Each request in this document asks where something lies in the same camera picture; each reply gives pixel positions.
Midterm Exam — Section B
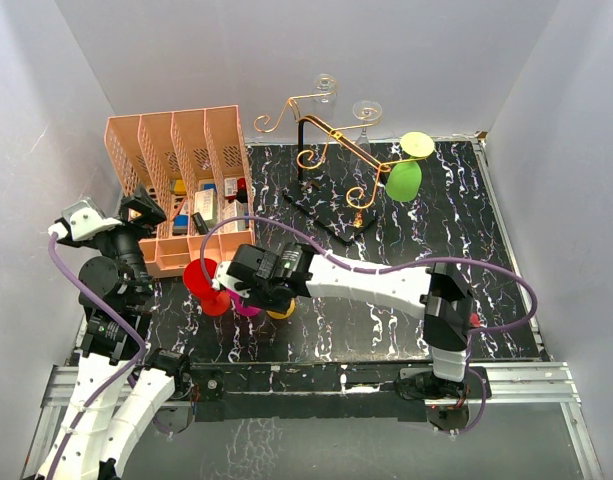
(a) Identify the yellow wine glass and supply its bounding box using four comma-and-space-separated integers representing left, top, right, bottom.
266, 299, 296, 320

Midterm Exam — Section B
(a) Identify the magenta wine glass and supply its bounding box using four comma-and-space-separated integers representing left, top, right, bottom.
231, 295, 261, 317

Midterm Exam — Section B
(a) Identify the red wine glass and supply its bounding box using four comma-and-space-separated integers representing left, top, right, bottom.
182, 258, 230, 317

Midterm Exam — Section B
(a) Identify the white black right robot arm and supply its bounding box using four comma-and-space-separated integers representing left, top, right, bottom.
212, 242, 474, 399

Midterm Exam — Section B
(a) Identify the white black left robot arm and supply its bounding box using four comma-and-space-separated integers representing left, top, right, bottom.
31, 185, 193, 479

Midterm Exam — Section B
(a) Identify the green wine glass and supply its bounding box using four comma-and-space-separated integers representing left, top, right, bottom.
385, 132, 435, 203

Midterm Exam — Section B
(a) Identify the clear wine glass right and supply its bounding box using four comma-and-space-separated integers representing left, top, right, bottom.
353, 100, 383, 152

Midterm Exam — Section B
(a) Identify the clear wine glass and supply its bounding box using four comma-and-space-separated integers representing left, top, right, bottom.
312, 73, 337, 106
353, 100, 383, 152

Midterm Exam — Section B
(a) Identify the clear wine glass left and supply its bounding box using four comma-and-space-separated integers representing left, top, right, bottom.
312, 73, 337, 106

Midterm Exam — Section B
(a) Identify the yellow grey block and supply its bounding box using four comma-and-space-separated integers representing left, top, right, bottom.
170, 179, 187, 196

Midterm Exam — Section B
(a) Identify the pink plastic file organizer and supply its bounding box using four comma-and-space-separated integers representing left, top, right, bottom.
104, 105, 254, 278

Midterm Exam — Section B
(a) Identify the small red object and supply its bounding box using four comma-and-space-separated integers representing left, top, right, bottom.
470, 313, 481, 328

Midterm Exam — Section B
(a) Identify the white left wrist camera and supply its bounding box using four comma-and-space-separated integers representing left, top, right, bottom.
48, 197, 122, 245

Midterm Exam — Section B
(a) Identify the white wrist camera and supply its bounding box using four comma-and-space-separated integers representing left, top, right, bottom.
48, 197, 122, 245
211, 261, 251, 298

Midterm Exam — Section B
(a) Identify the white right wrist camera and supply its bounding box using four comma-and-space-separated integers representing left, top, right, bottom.
211, 261, 251, 298

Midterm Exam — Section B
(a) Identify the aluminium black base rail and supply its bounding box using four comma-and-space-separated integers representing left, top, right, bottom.
25, 351, 601, 479

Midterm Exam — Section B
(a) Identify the gold wire wine glass rack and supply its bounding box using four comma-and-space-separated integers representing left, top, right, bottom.
253, 90, 407, 245

